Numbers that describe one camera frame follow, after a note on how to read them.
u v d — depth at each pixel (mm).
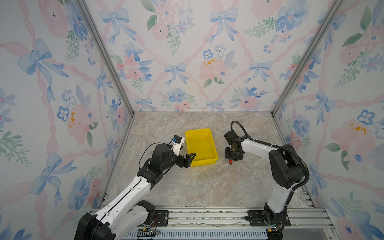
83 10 693
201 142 999
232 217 760
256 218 732
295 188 519
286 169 494
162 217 746
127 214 573
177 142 663
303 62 887
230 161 924
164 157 602
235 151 807
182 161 684
